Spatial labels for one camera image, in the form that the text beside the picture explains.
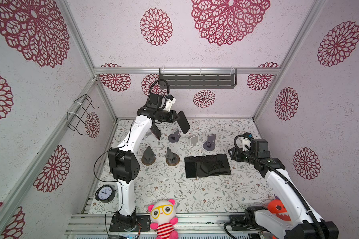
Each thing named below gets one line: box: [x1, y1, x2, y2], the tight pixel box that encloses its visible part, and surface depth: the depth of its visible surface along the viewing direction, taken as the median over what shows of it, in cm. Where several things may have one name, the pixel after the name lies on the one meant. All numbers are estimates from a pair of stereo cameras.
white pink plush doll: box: [148, 198, 179, 239], surface depth 71 cm
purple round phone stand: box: [202, 133, 216, 151], surface depth 102 cm
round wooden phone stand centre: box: [164, 146, 180, 167], surface depth 98 cm
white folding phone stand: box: [189, 135, 199, 148], surface depth 100 cm
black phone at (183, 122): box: [176, 110, 191, 135], surface depth 90 cm
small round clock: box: [95, 185, 116, 204], surface depth 82 cm
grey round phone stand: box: [168, 128, 182, 143], surface depth 108 cm
